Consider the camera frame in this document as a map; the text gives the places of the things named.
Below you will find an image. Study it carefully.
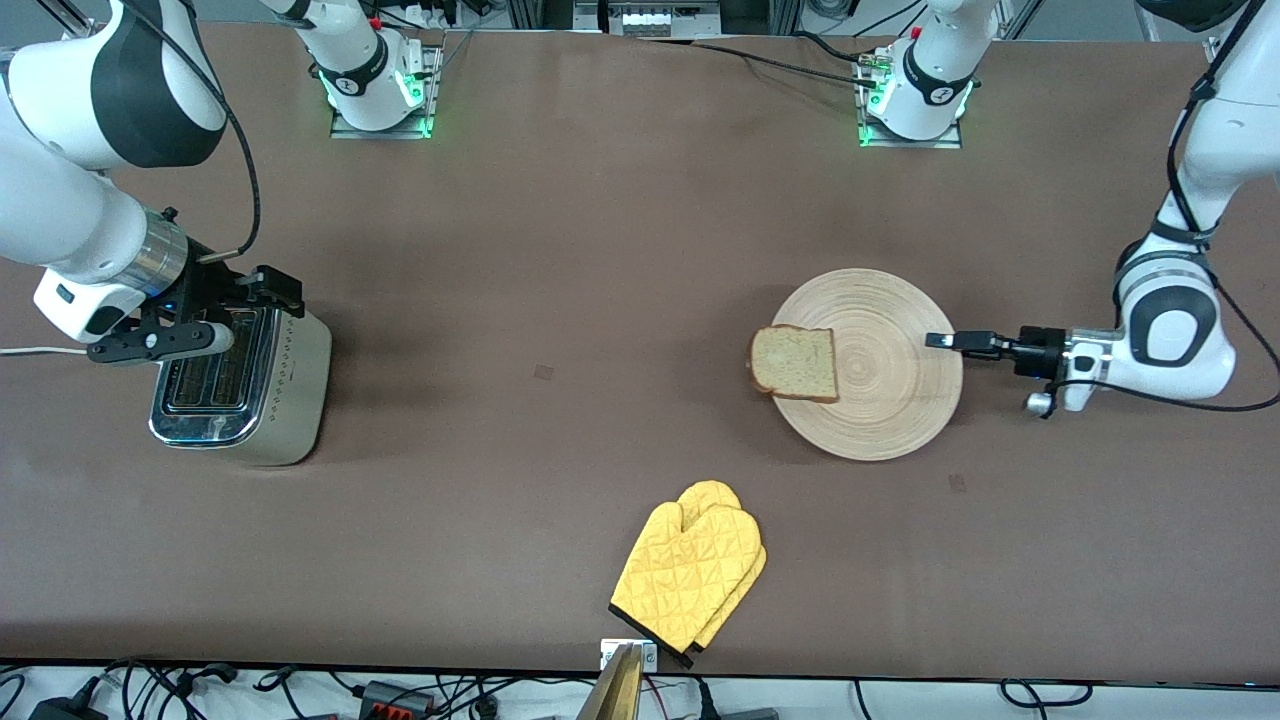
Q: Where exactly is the round wooden plate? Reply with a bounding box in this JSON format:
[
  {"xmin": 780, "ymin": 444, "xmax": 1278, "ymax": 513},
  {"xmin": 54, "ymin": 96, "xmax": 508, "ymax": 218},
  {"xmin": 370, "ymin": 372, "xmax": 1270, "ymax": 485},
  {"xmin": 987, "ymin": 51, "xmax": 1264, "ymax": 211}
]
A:
[{"xmin": 770, "ymin": 268, "xmax": 965, "ymax": 462}]

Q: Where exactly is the brown bread slice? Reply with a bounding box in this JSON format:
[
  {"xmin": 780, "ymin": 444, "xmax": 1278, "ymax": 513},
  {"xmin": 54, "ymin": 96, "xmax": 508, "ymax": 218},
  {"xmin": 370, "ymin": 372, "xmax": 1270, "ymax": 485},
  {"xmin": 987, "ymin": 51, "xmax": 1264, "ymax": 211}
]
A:
[{"xmin": 746, "ymin": 325, "xmax": 841, "ymax": 405}]

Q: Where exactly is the silver two-slot toaster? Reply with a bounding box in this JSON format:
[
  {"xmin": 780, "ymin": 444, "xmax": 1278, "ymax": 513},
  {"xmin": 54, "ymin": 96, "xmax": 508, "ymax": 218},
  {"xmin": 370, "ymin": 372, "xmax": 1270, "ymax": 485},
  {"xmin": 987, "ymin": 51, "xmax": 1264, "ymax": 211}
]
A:
[{"xmin": 148, "ymin": 300, "xmax": 334, "ymax": 468}]

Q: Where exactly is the yellow quilted oven mitt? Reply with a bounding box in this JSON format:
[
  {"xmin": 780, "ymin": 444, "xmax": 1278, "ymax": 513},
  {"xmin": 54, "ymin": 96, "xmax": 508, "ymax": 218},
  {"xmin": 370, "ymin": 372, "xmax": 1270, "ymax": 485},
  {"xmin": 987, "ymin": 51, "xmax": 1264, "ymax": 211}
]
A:
[
  {"xmin": 655, "ymin": 480, "xmax": 769, "ymax": 670},
  {"xmin": 609, "ymin": 498, "xmax": 764, "ymax": 653}
]

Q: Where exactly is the red black connector block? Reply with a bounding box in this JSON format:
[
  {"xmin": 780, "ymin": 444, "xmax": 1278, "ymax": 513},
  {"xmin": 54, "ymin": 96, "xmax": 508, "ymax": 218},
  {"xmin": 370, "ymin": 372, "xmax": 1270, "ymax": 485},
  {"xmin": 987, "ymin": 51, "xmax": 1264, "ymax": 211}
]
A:
[{"xmin": 358, "ymin": 680, "xmax": 438, "ymax": 718}]

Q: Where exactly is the black power adapter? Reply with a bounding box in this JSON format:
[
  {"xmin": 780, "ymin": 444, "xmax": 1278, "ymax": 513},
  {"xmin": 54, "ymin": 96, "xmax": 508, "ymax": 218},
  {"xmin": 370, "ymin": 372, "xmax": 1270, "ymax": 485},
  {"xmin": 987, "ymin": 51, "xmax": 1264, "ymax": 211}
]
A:
[{"xmin": 28, "ymin": 697, "xmax": 109, "ymax": 720}]

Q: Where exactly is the white power strip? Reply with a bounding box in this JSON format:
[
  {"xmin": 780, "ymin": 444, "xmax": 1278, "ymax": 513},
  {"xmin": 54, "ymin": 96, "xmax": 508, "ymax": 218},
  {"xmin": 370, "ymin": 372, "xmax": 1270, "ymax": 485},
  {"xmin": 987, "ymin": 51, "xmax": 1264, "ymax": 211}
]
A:
[{"xmin": 608, "ymin": 0, "xmax": 723, "ymax": 39}]

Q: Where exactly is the brass coloured stand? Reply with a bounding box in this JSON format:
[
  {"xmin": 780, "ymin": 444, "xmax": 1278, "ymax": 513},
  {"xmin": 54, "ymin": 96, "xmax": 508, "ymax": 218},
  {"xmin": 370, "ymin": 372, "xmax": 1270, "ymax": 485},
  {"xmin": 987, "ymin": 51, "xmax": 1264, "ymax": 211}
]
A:
[{"xmin": 577, "ymin": 643, "xmax": 643, "ymax": 720}]

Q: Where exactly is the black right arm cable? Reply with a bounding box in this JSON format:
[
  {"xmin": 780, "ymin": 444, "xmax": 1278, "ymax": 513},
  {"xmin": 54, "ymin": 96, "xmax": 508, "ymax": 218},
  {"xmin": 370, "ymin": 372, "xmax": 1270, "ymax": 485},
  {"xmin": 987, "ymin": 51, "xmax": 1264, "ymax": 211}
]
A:
[{"xmin": 120, "ymin": 0, "xmax": 264, "ymax": 264}]

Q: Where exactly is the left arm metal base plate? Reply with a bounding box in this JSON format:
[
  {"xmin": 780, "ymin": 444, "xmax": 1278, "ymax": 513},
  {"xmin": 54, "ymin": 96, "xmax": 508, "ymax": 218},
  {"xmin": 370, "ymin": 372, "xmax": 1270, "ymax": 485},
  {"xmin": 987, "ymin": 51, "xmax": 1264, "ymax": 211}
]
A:
[{"xmin": 855, "ymin": 45, "xmax": 966, "ymax": 151}]

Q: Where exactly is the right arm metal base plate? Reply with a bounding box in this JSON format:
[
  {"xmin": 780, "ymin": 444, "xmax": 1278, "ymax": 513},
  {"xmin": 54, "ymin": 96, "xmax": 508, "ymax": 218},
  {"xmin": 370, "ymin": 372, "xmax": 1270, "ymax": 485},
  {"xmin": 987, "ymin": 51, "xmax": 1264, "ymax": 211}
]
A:
[{"xmin": 330, "ymin": 45, "xmax": 444, "ymax": 141}]

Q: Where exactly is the thick black table cable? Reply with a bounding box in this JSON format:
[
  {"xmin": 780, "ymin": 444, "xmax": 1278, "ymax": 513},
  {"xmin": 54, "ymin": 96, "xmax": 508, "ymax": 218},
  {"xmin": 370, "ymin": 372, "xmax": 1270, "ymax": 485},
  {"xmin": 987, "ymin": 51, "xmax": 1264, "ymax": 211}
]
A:
[{"xmin": 795, "ymin": 30, "xmax": 881, "ymax": 67}]

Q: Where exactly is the thin black table cable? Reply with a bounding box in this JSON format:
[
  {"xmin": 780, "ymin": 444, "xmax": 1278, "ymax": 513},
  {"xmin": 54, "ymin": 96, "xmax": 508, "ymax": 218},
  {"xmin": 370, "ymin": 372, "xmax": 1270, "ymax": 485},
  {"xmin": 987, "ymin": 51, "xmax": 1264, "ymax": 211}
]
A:
[{"xmin": 640, "ymin": 38, "xmax": 883, "ymax": 87}]

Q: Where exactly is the black looped floor cable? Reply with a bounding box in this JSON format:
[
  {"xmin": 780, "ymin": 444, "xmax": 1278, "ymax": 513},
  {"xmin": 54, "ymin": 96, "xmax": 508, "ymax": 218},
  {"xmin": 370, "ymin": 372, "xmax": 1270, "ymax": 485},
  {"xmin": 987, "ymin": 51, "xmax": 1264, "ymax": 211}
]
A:
[{"xmin": 1000, "ymin": 680, "xmax": 1097, "ymax": 710}]

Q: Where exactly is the small silver metal bracket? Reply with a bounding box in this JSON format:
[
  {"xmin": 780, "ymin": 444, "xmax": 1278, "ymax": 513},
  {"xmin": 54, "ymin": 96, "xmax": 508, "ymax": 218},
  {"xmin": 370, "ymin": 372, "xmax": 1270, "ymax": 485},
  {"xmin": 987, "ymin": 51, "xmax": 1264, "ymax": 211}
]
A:
[{"xmin": 600, "ymin": 640, "xmax": 659, "ymax": 673}]

